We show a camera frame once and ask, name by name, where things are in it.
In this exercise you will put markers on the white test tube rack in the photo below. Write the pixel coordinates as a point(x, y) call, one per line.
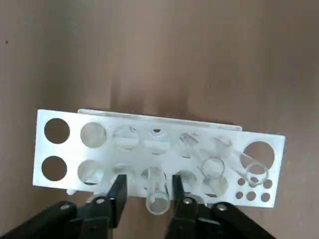
point(73, 152)

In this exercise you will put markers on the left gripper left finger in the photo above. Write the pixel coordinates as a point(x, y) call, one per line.
point(119, 196)

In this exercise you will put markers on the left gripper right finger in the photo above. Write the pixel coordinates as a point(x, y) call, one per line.
point(178, 196)

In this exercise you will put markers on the clear glass test tube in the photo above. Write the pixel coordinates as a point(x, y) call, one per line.
point(249, 166)
point(158, 196)
point(205, 159)

